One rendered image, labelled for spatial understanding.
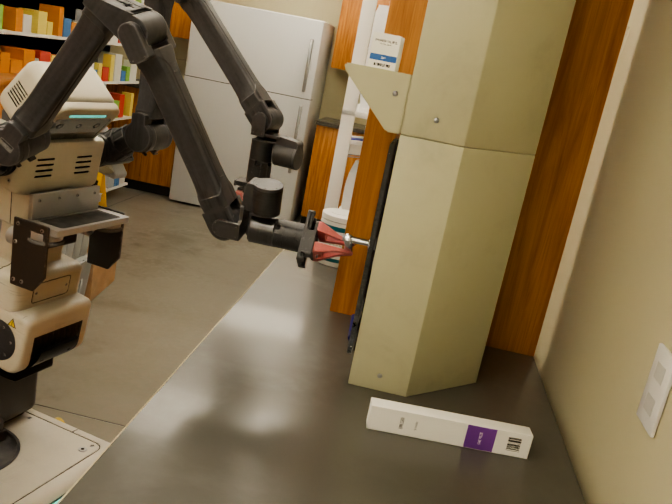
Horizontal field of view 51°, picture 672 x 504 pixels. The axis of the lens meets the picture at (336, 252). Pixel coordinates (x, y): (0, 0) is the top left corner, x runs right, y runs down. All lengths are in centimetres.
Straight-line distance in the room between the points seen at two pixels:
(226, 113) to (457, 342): 515
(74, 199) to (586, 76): 120
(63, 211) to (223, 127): 465
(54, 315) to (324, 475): 99
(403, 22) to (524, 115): 40
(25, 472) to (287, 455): 122
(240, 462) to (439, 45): 72
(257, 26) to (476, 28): 514
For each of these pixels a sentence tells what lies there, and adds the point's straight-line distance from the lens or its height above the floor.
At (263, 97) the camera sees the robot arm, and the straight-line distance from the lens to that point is 170.
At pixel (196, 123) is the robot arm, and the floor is 135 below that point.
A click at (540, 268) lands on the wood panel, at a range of 165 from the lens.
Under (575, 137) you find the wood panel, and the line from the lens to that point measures 161.
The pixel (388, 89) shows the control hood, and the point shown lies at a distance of 121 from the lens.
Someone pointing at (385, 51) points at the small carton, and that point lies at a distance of 129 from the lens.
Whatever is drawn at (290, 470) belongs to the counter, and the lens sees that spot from 106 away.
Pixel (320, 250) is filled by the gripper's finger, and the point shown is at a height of 116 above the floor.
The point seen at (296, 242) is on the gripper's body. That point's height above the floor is 117.
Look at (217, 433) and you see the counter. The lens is 111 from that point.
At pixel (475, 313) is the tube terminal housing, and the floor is 110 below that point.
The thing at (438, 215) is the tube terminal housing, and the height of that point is 129.
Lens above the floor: 151
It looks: 15 degrees down
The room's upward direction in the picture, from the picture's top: 11 degrees clockwise
